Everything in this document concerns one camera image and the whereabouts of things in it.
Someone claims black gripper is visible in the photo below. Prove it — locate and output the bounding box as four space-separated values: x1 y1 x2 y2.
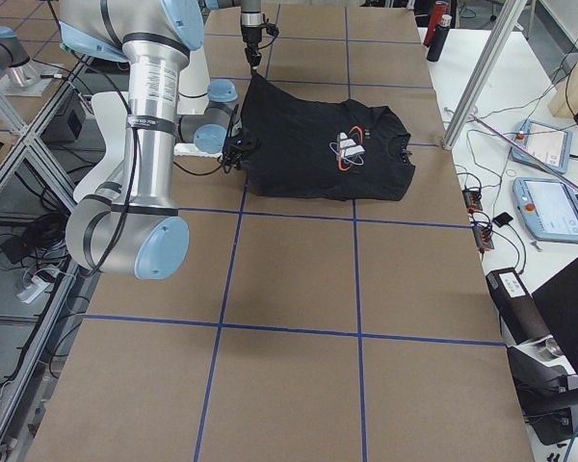
241 23 265 68
219 146 245 172

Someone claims black graphic t-shirt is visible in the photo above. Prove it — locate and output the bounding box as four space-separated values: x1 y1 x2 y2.
240 73 415 201

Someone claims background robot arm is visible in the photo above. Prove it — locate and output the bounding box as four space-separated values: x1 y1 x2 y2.
0 26 40 88

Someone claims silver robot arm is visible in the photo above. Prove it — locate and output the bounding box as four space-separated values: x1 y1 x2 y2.
203 0 266 70
60 1 204 279

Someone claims white chair seat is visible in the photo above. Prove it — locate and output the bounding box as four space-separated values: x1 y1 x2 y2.
71 90 136 208

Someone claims black bottle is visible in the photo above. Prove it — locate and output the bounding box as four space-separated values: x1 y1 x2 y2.
426 14 452 63

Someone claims red bottle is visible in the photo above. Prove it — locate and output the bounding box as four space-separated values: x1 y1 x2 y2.
423 1 449 47

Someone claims white power strip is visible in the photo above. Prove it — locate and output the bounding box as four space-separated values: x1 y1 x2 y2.
17 274 52 304

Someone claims upper orange circuit board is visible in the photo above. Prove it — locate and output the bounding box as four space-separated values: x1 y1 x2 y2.
462 189 483 214

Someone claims orange circuit board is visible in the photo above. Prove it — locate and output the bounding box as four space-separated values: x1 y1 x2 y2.
472 223 494 253
462 189 483 214

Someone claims lower orange circuit board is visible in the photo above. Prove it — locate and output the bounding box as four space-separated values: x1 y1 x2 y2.
472 223 494 253

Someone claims small black square pad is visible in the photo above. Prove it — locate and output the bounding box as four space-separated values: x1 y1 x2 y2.
492 212 513 227

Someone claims upper teach pendant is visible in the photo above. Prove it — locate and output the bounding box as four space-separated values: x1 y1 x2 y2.
513 118 572 173

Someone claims teach pendant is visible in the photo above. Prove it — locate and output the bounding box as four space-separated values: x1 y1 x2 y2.
513 118 572 173
512 177 578 244

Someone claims lower teach pendant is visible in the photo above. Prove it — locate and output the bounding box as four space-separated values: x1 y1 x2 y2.
512 177 578 244

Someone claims wooden board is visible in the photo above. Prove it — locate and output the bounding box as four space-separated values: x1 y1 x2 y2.
548 62 578 117

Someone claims black label printer box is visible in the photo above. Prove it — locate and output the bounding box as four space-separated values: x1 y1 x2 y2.
486 268 550 344

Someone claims purple metal rod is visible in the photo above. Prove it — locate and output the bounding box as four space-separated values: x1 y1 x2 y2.
469 115 578 193

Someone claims black monitor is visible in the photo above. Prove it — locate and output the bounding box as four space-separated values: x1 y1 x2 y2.
533 257 578 374

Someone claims black monitor stand base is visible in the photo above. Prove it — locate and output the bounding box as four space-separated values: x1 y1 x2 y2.
507 346 578 445

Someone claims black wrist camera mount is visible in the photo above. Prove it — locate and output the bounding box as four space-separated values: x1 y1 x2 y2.
223 131 260 154
262 21 279 39

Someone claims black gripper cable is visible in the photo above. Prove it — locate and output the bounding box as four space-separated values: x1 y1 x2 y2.
172 108 240 177

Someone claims white pedestal column with base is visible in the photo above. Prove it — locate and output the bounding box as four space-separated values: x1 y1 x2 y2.
171 0 245 160

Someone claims aluminium frame post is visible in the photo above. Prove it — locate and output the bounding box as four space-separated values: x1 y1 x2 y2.
441 0 526 150

